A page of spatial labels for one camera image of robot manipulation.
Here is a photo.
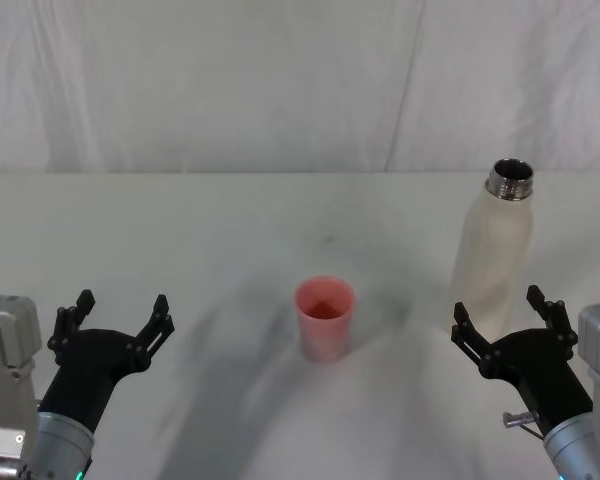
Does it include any white table cloth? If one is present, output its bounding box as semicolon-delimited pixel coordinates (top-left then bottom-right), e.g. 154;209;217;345
0;171;600;480

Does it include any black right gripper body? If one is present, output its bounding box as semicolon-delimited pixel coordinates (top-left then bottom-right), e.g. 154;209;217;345
479;326;595;437

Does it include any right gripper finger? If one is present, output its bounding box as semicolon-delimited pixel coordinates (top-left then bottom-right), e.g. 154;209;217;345
451;301;502;377
525;284;580;360

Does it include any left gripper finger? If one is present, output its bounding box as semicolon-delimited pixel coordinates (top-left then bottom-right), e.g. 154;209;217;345
47;288;98;367
126;293;176;374

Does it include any white wrinkled curtain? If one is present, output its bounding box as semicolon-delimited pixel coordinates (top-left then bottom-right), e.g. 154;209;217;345
0;0;600;176

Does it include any pink plastic cup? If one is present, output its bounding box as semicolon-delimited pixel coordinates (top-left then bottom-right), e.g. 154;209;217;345
293;275;357;364

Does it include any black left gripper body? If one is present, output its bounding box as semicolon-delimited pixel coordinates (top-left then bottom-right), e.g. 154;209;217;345
38;327;150;435

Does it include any cream vacuum bottle steel neck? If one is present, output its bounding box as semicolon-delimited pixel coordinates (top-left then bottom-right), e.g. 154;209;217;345
449;157;537;342

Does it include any thin cable with silver plug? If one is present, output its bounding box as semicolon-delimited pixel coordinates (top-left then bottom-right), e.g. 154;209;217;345
502;410;549;442

